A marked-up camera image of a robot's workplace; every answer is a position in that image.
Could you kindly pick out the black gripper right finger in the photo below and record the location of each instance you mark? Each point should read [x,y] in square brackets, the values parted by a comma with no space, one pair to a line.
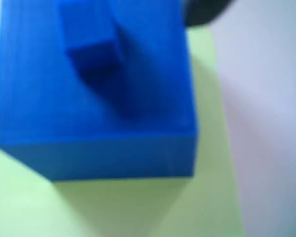
[203,11]

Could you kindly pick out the green paper square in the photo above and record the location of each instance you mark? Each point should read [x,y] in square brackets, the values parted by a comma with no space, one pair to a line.
[113,209]

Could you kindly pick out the large blue cube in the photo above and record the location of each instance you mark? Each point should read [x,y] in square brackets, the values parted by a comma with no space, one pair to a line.
[64,123]

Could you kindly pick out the tiny blue cube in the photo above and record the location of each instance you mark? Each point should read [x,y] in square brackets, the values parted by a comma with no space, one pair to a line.
[88,37]

